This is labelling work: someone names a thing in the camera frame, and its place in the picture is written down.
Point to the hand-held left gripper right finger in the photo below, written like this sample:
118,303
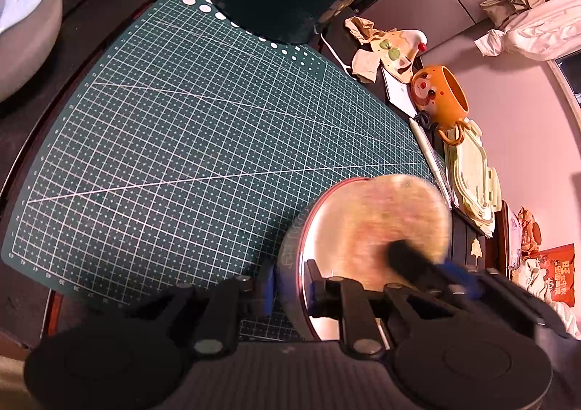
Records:
324,296

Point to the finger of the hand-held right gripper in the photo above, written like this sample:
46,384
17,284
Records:
426,264

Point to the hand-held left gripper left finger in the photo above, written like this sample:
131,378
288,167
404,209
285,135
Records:
268,292

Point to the white bowl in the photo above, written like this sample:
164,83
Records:
345,237

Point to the pale yellow sponge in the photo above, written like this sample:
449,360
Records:
408,201

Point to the red printed packet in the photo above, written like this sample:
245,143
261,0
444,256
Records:
556,271

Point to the yellow ginkgo leaf coaster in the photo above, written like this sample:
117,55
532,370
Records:
476,249

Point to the brown plush toy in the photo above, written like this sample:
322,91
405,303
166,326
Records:
530,228

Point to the light green container lid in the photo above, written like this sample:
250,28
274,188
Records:
488,228
472,174

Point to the clear silver pen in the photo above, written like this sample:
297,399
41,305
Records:
447,194

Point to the white pen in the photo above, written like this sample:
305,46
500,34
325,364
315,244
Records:
424,142

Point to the small black clip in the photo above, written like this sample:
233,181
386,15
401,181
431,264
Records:
422,118

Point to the orange bear mug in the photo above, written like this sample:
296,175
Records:
435,94

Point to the white card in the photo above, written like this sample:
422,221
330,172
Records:
399,94

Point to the green cutting mat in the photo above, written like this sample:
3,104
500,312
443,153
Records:
181,142

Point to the cone mountain figurine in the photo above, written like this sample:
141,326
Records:
399,53

